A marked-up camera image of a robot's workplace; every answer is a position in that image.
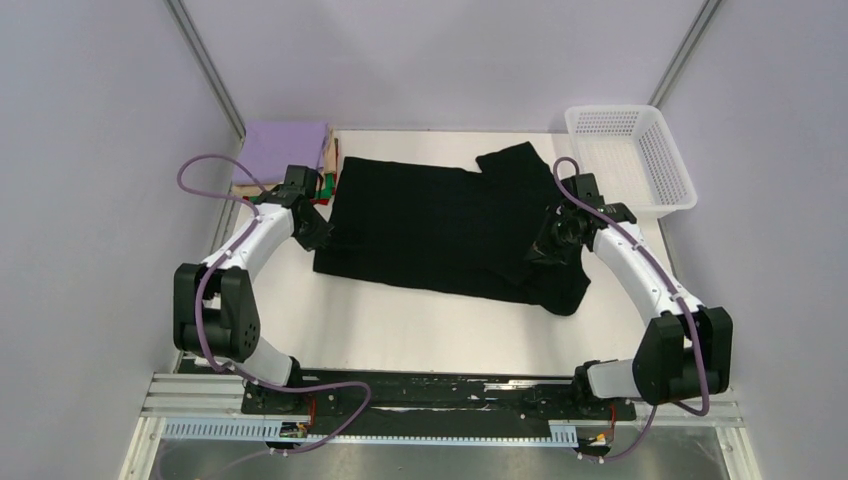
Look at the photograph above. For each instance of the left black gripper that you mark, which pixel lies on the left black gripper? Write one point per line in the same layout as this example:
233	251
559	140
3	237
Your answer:
319	237

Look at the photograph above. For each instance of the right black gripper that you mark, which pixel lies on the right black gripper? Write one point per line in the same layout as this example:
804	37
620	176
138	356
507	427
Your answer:
542	251

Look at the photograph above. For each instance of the black t shirt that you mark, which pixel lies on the black t shirt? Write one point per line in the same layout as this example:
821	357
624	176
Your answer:
451	230

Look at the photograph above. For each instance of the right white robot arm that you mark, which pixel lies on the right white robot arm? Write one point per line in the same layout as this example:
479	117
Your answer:
685	350

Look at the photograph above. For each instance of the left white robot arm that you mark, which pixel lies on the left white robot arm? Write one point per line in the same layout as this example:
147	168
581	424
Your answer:
215	315

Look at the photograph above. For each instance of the folded red t shirt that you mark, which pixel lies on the folded red t shirt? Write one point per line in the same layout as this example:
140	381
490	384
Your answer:
331	163

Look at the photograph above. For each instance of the folded green t shirt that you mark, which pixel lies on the folded green t shirt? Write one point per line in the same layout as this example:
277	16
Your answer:
326	189

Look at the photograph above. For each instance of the folded beige t shirt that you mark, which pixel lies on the folded beige t shirt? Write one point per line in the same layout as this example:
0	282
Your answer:
271	148

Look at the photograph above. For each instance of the folded purple t shirt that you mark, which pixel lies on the folded purple t shirt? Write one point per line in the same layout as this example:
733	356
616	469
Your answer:
270	147

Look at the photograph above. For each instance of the white plastic laundry basket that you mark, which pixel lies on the white plastic laundry basket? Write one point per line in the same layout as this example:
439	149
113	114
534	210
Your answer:
631	151

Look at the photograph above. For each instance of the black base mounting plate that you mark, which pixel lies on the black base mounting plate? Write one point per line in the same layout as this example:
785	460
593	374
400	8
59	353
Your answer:
383	402

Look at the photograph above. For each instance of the white slotted cable duct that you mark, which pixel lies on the white slotted cable duct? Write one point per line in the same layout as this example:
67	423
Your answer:
287	432

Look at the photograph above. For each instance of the aluminium frame rail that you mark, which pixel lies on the aluminium frame rail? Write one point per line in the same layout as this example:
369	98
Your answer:
220	396

